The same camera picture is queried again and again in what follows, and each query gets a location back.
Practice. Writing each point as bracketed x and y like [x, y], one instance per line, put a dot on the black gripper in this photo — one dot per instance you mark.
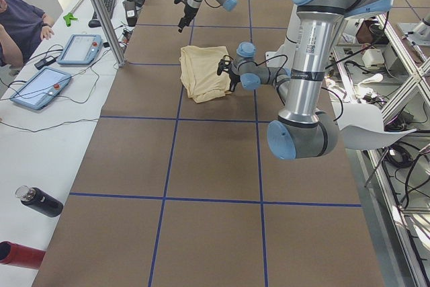
[233, 78]
[187, 12]

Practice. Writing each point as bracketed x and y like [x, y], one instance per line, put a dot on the beige long-sleeve graphic t-shirt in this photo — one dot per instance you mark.
[198, 73]

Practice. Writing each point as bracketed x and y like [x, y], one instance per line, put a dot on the black keyboard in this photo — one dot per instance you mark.
[107, 1]

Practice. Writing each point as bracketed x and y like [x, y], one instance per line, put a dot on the black computer mouse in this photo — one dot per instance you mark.
[94, 23]

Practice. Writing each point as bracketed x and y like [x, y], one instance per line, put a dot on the upper blue teach pendant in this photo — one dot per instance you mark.
[81, 49]

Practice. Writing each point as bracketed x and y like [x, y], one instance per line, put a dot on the blue teach pendant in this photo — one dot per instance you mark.
[81, 49]
[41, 89]

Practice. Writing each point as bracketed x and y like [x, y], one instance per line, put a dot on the green clamp tool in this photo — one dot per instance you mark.
[68, 18]

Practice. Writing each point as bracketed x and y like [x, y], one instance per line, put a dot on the white chair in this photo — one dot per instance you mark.
[362, 127]

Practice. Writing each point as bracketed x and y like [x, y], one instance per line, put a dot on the lower blue teach pendant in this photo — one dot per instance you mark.
[41, 89]

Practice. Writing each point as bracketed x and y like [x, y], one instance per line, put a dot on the seated person in navy shirt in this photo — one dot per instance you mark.
[23, 28]

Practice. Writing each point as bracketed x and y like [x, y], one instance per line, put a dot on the black bottle with steel cap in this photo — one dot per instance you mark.
[40, 201]

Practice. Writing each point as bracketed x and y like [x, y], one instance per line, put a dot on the dark red bottle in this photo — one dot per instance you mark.
[21, 256]

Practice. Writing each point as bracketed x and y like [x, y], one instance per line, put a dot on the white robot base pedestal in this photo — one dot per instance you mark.
[288, 48]

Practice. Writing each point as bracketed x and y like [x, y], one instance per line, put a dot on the aluminium frame post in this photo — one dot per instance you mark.
[108, 29]

